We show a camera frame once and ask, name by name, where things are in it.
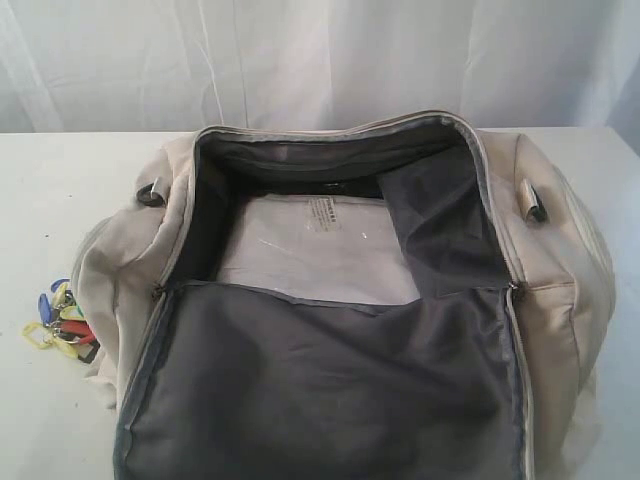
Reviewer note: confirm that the clear plastic-wrapped white package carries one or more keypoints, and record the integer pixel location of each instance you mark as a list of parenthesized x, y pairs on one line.
[(326, 248)]

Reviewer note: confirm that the colourful key tag bunch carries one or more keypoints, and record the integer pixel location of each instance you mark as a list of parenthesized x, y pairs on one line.
[(62, 325)]

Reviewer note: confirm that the beige duffel bag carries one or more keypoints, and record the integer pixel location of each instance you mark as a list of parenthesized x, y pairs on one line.
[(489, 374)]

